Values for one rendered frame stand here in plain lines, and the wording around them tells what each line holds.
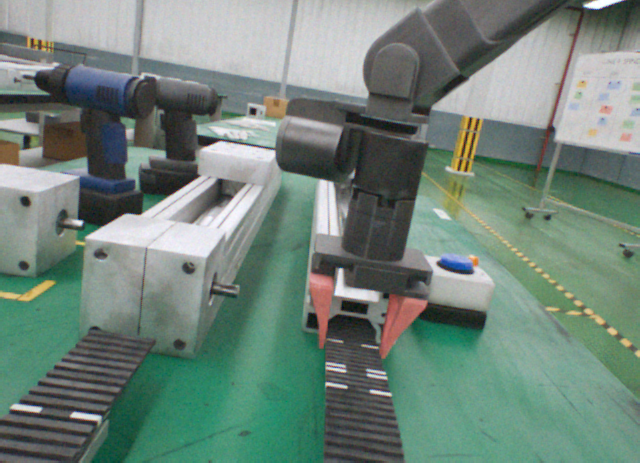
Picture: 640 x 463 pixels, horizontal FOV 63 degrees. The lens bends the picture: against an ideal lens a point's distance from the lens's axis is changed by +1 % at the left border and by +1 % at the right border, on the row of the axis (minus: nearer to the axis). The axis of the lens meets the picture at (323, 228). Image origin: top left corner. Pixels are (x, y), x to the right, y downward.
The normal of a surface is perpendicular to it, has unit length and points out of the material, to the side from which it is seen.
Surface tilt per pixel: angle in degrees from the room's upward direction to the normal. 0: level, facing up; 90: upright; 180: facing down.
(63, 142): 90
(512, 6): 87
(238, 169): 90
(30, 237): 90
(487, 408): 0
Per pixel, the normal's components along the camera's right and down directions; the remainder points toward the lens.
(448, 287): 0.00, 0.25
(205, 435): 0.17, -0.95
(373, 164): -0.53, 0.12
